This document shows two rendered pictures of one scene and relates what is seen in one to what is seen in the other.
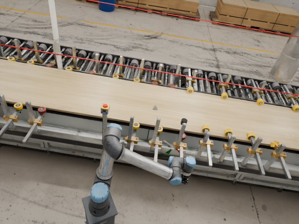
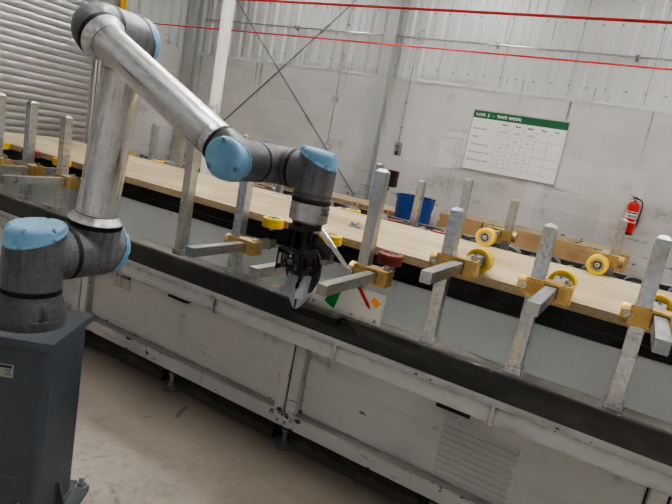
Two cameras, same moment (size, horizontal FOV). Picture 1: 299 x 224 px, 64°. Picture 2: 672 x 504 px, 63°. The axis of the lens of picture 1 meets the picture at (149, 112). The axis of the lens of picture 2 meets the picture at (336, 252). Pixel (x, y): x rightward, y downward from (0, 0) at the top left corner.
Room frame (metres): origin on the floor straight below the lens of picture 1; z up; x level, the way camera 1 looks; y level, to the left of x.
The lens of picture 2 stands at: (0.16, -1.08, 1.22)
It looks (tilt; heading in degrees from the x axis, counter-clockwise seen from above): 11 degrees down; 30
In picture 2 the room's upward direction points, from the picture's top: 11 degrees clockwise
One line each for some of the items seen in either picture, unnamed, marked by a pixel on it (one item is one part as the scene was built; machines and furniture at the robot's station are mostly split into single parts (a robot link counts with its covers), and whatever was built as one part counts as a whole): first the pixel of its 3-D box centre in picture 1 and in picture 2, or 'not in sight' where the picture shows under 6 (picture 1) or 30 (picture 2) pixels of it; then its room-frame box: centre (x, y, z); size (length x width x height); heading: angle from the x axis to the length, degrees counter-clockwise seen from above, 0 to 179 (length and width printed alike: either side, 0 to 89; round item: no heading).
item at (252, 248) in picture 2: (131, 139); (242, 244); (1.64, 0.13, 0.81); 0.14 x 0.06 x 0.05; 92
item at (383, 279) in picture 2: (179, 145); (370, 273); (1.65, -0.37, 0.85); 0.14 x 0.06 x 0.05; 92
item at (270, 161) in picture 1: (272, 159); not in sight; (1.68, -1.35, 0.87); 0.04 x 0.04 x 0.48; 2
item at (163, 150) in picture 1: (172, 152); (345, 299); (1.62, -0.32, 0.75); 0.26 x 0.01 x 0.10; 92
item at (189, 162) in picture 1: (188, 164); (314, 175); (1.21, -0.40, 1.14); 0.10 x 0.09 x 0.12; 94
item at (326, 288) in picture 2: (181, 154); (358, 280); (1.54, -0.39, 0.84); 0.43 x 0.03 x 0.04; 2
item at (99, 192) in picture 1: (99, 194); (37, 253); (0.99, 0.29, 0.79); 0.17 x 0.15 x 0.18; 4
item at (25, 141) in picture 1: (34, 126); (54, 181); (1.55, 1.11, 0.84); 0.44 x 0.03 x 0.04; 2
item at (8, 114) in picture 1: (6, 113); (28, 154); (1.60, 1.40, 0.91); 0.04 x 0.04 x 0.48; 2
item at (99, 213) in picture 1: (99, 203); (29, 302); (0.99, 0.29, 0.65); 0.19 x 0.19 x 0.10
